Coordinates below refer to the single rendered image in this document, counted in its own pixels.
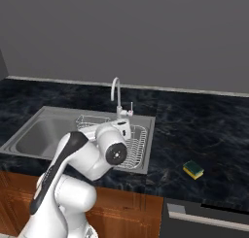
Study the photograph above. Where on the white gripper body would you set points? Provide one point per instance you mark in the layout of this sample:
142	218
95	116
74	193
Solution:
88	132

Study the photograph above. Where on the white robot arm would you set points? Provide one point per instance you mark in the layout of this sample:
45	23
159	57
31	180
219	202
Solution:
74	196

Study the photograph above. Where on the stainless steel sink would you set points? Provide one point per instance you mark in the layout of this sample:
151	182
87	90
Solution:
39	135

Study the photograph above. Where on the green and yellow sponge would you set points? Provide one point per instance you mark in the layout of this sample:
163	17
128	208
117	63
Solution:
193	169

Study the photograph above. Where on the chrome curved tap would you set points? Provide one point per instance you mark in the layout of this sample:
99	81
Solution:
118	99

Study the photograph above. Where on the brown wooden cupboard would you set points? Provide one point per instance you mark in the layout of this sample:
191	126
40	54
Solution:
123	212

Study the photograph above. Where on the dark grey dishwasher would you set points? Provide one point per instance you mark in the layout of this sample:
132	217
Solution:
194	229

